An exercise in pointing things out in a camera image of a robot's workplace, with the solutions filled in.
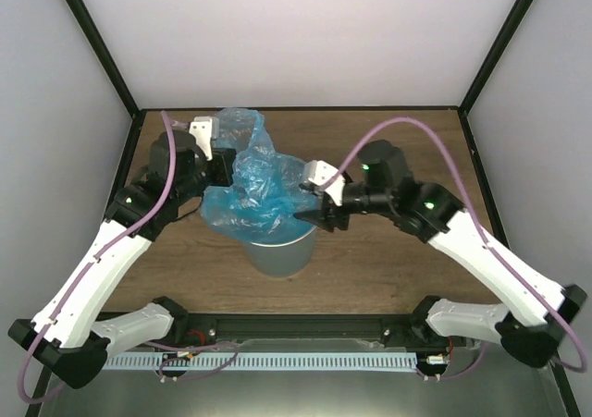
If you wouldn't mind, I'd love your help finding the black aluminium front rail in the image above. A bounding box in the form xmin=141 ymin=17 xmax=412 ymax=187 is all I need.
xmin=191 ymin=313 xmax=395 ymax=341

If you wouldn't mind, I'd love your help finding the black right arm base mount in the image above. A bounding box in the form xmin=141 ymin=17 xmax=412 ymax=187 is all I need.
xmin=380 ymin=295 xmax=450 ymax=349

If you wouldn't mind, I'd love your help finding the black frame post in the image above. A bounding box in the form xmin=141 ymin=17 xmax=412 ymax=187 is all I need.
xmin=461 ymin=0 xmax=549 ymax=113
xmin=49 ymin=0 xmax=141 ymax=117

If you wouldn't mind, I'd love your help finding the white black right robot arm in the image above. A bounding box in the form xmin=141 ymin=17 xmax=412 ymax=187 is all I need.
xmin=295 ymin=140 xmax=587 ymax=368

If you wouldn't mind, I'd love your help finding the translucent grey plastic trash bin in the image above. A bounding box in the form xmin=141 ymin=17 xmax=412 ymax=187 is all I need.
xmin=242 ymin=227 xmax=317 ymax=278

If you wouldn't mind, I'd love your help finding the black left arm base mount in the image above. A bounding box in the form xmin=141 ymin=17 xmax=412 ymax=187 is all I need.
xmin=153 ymin=296 xmax=216 ymax=348

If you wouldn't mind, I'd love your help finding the blue translucent plastic trash bag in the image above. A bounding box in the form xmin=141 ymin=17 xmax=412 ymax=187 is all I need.
xmin=201 ymin=108 xmax=318 ymax=245

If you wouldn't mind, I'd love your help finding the light blue slotted cable duct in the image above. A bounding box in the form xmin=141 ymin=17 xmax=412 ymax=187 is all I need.
xmin=104 ymin=352 xmax=417 ymax=373

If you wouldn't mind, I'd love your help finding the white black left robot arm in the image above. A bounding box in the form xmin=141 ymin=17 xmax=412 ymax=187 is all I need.
xmin=8 ymin=130 xmax=237 ymax=389

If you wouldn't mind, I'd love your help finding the black frame post right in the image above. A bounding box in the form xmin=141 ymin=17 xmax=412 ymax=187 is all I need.
xmin=461 ymin=0 xmax=549 ymax=113

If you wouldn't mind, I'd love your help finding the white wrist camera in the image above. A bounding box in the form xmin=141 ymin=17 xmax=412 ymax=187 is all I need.
xmin=189 ymin=116 xmax=219 ymax=161
xmin=301 ymin=160 xmax=346 ymax=206

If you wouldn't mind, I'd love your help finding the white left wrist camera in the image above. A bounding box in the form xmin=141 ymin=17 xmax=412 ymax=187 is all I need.
xmin=189 ymin=116 xmax=219 ymax=161

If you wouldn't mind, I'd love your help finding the black frame post left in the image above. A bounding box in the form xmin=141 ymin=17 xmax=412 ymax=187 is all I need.
xmin=49 ymin=0 xmax=141 ymax=117

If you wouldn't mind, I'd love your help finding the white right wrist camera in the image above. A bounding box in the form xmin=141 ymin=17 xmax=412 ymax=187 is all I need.
xmin=301 ymin=160 xmax=346 ymax=206

